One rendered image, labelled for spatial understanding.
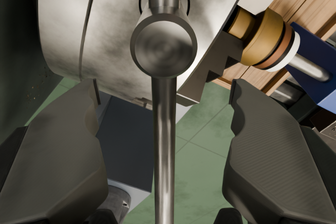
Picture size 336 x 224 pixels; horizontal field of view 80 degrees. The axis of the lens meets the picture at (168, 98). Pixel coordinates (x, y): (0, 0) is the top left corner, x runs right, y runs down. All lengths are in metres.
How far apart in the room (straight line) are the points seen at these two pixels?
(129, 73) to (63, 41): 0.06
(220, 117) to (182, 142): 0.50
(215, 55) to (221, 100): 1.55
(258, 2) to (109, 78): 0.21
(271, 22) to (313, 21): 0.31
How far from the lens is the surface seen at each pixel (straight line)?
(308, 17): 0.60
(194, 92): 0.24
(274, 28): 0.31
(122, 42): 0.16
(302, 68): 0.39
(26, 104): 0.33
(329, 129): 0.65
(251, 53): 0.31
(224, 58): 0.27
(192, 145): 2.20
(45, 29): 0.19
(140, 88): 0.19
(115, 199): 0.61
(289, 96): 0.74
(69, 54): 0.19
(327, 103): 0.43
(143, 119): 0.76
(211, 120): 1.95
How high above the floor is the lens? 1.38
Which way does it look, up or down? 52 degrees down
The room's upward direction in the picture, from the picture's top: 177 degrees counter-clockwise
